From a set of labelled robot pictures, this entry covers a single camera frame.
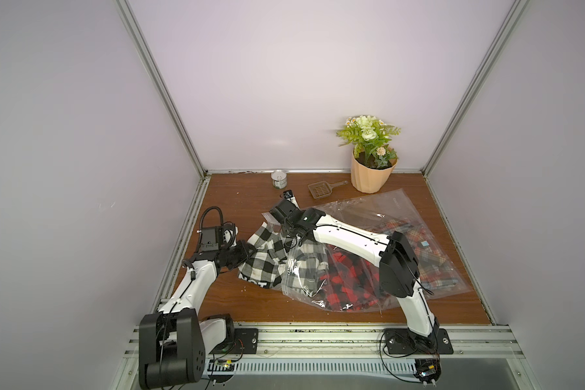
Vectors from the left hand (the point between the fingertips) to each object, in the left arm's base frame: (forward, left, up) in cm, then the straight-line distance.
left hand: (256, 247), depth 86 cm
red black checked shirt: (-10, -34, -5) cm, 36 cm away
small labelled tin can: (+37, -5, -2) cm, 37 cm away
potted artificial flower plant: (+40, -47, +8) cm, 63 cm away
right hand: (+11, -13, +8) cm, 19 cm away
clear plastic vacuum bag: (+23, -46, -10) cm, 53 cm away
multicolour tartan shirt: (-5, -65, -5) cm, 65 cm away
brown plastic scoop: (+35, -26, -8) cm, 45 cm away
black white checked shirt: (-8, -14, +4) cm, 16 cm away
